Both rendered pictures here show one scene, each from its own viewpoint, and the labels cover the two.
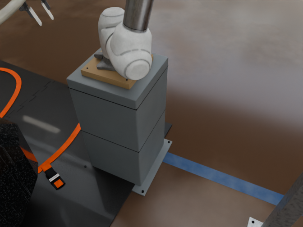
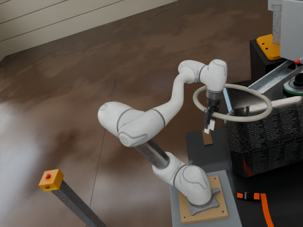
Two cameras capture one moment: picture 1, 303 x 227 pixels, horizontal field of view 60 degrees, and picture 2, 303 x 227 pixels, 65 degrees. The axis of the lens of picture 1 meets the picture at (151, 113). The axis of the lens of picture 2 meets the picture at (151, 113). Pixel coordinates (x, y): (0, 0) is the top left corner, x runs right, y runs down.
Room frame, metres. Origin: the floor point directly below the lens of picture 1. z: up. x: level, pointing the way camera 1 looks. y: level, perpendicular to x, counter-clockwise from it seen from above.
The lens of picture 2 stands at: (1.91, -0.07, 2.24)
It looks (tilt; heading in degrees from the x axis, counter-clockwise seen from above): 38 degrees down; 169
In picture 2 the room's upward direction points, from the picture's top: 22 degrees counter-clockwise
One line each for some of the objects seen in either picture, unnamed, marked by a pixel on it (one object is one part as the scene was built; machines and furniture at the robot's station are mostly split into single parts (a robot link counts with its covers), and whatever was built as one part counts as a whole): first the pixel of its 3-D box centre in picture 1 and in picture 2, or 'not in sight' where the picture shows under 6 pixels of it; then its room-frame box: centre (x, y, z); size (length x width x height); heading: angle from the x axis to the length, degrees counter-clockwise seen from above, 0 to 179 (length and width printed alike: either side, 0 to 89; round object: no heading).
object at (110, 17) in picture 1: (116, 33); (194, 182); (1.14, 0.17, 1.00); 0.18 x 0.16 x 0.22; 22
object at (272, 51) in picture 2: not in sight; (286, 42); (0.14, 1.94, 0.76); 0.49 x 0.49 x 0.05; 63
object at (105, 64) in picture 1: (114, 56); (202, 194); (1.15, 0.19, 0.86); 0.22 x 0.18 x 0.06; 76
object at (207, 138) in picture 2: not in sight; (207, 136); (0.09, 0.82, 0.02); 0.25 x 0.10 x 0.01; 152
